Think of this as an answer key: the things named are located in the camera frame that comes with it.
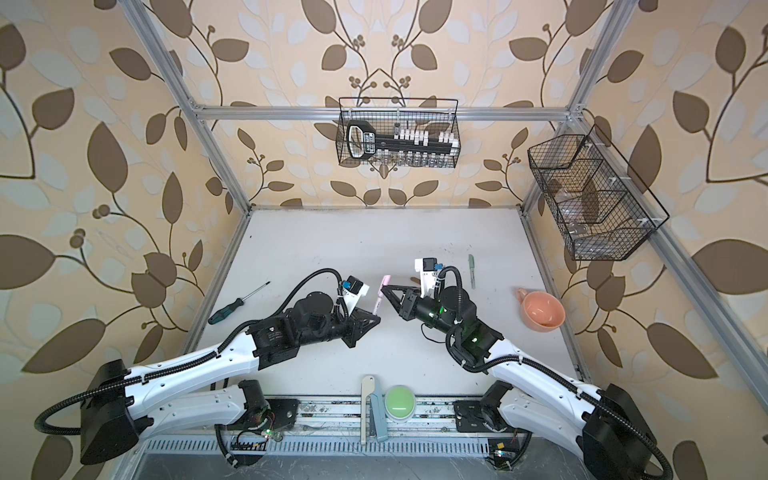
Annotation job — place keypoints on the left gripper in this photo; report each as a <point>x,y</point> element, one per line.
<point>355,334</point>

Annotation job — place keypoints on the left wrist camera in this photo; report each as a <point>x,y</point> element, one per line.
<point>353,289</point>

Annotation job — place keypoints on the pink pen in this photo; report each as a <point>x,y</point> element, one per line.
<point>380,295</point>

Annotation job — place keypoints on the green pen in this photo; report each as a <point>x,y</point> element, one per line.
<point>472,269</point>

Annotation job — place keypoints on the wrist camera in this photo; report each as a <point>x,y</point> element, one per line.
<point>428,269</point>
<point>353,289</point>

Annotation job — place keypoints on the grey bracket tool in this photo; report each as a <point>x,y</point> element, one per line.
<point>373,420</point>

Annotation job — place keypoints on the rear wire basket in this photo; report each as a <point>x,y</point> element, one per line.
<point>432,113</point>

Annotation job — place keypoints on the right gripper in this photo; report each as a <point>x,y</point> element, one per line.
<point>411,302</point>

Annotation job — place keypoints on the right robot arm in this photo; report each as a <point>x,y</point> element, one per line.
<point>603,426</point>

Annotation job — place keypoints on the green handled screwdriver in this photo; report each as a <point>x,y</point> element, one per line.
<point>224,312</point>

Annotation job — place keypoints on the pink cup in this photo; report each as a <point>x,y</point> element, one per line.
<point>540,311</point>

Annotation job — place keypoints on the green push button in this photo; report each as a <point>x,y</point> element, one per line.
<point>400,403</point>

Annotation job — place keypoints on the black tool in basket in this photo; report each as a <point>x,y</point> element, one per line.
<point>364,142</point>

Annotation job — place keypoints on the side wire basket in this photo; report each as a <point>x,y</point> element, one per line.
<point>603,211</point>

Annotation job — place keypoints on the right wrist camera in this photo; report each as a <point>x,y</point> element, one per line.
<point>428,269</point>

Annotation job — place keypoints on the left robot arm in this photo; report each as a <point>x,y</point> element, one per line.
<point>124,406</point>

